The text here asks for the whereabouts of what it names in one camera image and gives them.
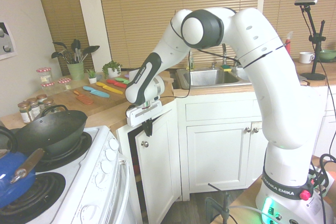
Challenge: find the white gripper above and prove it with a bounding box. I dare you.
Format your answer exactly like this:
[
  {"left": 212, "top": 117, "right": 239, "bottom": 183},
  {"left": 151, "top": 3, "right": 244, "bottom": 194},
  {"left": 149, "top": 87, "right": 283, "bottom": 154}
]
[{"left": 125, "top": 100, "right": 164, "bottom": 137}]

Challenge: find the white corner cabinet door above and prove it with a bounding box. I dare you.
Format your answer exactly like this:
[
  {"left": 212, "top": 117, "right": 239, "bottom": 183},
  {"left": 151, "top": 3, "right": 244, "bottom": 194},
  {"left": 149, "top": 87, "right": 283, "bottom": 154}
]
[{"left": 133, "top": 108, "right": 182, "bottom": 224}]

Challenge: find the white sink base cabinet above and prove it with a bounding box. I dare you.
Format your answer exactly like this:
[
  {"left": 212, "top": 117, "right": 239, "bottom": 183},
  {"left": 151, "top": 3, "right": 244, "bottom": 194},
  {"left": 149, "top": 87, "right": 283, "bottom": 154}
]
[{"left": 176, "top": 84, "right": 336, "bottom": 201}]

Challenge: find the wooden cutting board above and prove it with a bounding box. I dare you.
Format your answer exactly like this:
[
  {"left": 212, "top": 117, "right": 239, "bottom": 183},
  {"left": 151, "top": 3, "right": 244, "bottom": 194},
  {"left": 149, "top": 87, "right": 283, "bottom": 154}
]
[{"left": 56, "top": 74, "right": 133, "bottom": 111}]

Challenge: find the red knife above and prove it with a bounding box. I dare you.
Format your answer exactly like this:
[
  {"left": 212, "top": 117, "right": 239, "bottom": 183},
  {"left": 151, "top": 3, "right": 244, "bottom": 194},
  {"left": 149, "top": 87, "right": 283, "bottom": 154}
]
[{"left": 106, "top": 79, "right": 130, "bottom": 89}]

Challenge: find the yellow knife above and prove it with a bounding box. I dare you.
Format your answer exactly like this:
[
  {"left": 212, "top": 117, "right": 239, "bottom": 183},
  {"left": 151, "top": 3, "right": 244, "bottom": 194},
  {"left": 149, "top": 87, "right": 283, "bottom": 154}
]
[{"left": 96, "top": 81, "right": 124, "bottom": 95}]

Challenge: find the blue knife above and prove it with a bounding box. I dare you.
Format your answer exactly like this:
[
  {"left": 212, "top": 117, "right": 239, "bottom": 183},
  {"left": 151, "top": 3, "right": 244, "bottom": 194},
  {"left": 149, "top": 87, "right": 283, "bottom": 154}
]
[{"left": 82, "top": 85, "right": 111, "bottom": 98}]

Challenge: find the leafy plant in white pot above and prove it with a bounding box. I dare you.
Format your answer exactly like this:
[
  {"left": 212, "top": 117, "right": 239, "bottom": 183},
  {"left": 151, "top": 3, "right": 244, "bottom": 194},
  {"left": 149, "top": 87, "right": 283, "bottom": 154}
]
[{"left": 101, "top": 60, "right": 123, "bottom": 79}]

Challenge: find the orange knife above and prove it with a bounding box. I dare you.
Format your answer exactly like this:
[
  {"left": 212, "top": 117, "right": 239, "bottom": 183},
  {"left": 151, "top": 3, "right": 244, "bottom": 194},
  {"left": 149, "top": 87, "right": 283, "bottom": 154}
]
[{"left": 73, "top": 90, "right": 94, "bottom": 105}]

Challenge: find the small plant in white pot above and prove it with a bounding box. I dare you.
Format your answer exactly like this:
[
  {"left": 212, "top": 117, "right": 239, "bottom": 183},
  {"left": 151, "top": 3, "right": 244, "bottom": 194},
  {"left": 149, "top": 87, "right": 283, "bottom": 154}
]
[{"left": 86, "top": 68, "right": 98, "bottom": 84}]

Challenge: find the black coil burner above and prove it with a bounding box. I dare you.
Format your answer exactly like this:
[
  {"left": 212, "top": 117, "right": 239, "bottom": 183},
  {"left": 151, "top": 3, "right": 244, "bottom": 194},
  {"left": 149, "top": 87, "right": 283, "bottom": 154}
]
[
  {"left": 0, "top": 172, "right": 67, "bottom": 223},
  {"left": 33, "top": 131, "right": 93, "bottom": 173}
]

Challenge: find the dish soap bottle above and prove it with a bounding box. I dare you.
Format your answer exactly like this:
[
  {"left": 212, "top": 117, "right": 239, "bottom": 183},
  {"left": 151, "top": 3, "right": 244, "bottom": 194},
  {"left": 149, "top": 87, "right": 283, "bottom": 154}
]
[{"left": 187, "top": 50, "right": 196, "bottom": 70}]

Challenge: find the stainless steel sink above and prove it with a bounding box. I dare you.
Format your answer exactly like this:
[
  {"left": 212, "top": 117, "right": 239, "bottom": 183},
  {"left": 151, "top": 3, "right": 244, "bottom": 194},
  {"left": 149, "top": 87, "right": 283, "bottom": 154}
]
[{"left": 175, "top": 66, "right": 253, "bottom": 90}]

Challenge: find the white electric stove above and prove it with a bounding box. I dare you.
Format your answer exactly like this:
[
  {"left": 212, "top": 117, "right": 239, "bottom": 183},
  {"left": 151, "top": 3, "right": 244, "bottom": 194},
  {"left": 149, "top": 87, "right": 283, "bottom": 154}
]
[{"left": 0, "top": 125, "right": 132, "bottom": 224}]

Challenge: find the green utensil holder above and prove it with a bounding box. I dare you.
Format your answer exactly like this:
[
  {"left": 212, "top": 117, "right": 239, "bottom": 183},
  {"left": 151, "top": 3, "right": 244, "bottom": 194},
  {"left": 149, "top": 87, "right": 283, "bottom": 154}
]
[{"left": 66, "top": 61, "right": 86, "bottom": 81}]

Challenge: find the glass jar red checkered lid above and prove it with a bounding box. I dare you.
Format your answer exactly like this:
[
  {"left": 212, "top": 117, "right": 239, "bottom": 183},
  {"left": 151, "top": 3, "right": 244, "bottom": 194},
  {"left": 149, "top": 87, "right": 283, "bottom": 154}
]
[
  {"left": 36, "top": 67, "right": 52, "bottom": 84},
  {"left": 41, "top": 82, "right": 56, "bottom": 97},
  {"left": 57, "top": 77, "right": 72, "bottom": 91}
]

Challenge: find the black ladle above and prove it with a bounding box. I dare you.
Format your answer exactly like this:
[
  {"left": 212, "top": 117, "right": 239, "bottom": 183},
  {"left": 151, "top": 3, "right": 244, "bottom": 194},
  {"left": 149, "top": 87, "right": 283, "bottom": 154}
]
[{"left": 79, "top": 45, "right": 101, "bottom": 63}]

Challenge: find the chrome faucet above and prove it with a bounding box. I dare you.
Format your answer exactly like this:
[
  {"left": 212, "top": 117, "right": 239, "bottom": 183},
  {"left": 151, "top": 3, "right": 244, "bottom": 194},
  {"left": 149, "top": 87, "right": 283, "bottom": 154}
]
[{"left": 211, "top": 42, "right": 228, "bottom": 70}]

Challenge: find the black spatula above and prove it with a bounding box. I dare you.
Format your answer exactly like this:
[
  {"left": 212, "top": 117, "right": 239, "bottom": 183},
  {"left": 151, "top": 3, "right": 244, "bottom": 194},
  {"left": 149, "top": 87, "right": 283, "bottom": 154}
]
[{"left": 71, "top": 38, "right": 81, "bottom": 63}]

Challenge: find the dark metal stand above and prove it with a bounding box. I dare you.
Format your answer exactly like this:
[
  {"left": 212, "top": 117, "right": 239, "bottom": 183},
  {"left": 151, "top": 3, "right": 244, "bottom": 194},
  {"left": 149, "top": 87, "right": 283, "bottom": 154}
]
[{"left": 204, "top": 182, "right": 237, "bottom": 224}]

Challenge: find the wide wooden window blind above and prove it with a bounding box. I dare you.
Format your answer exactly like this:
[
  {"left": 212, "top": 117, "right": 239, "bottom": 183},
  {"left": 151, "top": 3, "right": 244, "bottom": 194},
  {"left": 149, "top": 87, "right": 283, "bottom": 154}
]
[{"left": 96, "top": 0, "right": 262, "bottom": 70}]

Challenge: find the black cooking spoon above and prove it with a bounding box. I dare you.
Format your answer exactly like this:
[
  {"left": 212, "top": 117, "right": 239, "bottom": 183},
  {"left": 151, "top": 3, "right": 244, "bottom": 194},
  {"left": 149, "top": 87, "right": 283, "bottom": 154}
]
[{"left": 51, "top": 41, "right": 72, "bottom": 64}]

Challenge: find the white tube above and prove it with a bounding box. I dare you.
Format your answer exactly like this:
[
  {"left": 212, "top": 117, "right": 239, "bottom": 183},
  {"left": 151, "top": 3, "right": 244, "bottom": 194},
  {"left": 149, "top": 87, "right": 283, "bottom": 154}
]
[{"left": 227, "top": 204, "right": 264, "bottom": 215}]

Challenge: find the blue kettle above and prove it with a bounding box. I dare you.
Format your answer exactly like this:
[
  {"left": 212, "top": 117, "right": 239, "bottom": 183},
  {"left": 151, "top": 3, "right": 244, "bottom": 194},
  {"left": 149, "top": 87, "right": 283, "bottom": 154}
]
[{"left": 0, "top": 125, "right": 37, "bottom": 209}]

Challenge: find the narrow wooden window blind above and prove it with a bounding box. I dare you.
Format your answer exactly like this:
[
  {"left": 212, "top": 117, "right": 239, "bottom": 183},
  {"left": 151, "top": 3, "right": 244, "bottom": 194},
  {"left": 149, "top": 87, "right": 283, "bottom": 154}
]
[{"left": 32, "top": 0, "right": 89, "bottom": 77}]

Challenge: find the red spray bottle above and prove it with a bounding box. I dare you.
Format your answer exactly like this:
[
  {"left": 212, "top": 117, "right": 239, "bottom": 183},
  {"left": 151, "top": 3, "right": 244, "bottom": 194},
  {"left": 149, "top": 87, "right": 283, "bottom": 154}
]
[{"left": 284, "top": 30, "right": 293, "bottom": 55}]

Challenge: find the white mug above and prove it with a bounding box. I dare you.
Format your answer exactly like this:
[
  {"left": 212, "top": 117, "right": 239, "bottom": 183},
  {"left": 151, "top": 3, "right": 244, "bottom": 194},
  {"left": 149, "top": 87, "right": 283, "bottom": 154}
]
[{"left": 299, "top": 51, "right": 316, "bottom": 65}]

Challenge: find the green bowl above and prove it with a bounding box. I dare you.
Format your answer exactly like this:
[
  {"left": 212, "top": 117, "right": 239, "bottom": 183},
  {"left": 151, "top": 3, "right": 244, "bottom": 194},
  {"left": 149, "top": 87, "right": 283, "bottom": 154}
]
[{"left": 318, "top": 49, "right": 336, "bottom": 62}]

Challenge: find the white oven door handle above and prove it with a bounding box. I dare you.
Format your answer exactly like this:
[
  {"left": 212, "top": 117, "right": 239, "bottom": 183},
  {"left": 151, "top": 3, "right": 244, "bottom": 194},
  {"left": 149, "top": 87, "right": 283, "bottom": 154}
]
[{"left": 111, "top": 155, "right": 131, "bottom": 224}]

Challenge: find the black wok with wooden handle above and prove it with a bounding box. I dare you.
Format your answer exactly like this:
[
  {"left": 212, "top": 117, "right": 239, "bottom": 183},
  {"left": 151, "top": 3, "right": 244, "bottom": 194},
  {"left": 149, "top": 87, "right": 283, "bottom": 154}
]
[{"left": 9, "top": 104, "right": 89, "bottom": 185}]

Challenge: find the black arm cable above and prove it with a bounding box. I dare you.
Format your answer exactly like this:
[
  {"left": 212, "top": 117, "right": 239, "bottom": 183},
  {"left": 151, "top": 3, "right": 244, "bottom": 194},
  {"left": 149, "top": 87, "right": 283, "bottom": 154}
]
[{"left": 156, "top": 8, "right": 288, "bottom": 99}]

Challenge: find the grey wall picture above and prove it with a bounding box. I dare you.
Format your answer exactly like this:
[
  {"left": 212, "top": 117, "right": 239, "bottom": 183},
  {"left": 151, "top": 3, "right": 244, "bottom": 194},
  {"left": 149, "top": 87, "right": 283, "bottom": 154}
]
[{"left": 0, "top": 22, "right": 18, "bottom": 61}]

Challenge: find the black camera cable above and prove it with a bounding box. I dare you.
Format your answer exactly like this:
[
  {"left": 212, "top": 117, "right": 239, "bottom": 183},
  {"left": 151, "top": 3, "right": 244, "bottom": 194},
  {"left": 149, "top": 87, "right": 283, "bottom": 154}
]
[{"left": 301, "top": 5, "right": 336, "bottom": 209}]

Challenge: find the black camera stand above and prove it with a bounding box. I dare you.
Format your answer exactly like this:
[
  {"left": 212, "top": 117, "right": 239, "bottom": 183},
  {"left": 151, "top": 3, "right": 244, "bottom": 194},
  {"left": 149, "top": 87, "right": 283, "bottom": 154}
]
[{"left": 299, "top": 4, "right": 328, "bottom": 81}]

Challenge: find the grey exterior camera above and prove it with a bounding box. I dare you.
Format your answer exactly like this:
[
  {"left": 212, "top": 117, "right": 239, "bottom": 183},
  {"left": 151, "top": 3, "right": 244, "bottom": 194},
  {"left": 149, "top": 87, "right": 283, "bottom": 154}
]
[{"left": 294, "top": 0, "right": 319, "bottom": 7}]

